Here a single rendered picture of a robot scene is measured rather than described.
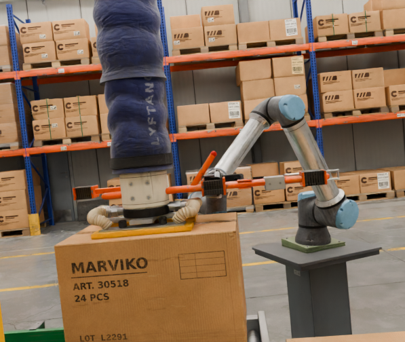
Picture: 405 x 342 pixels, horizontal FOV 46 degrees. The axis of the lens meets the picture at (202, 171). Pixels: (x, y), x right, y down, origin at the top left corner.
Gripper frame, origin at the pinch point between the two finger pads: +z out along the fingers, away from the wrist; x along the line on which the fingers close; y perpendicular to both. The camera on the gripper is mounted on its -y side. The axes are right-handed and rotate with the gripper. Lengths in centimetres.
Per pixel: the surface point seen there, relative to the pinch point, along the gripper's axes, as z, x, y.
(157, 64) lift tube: 5.2, 44.5, 16.6
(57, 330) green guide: -21, -56, 75
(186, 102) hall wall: -838, 105, 87
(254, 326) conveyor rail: -29, -64, -8
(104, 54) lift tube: 9, 49, 34
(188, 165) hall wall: -836, -30, 99
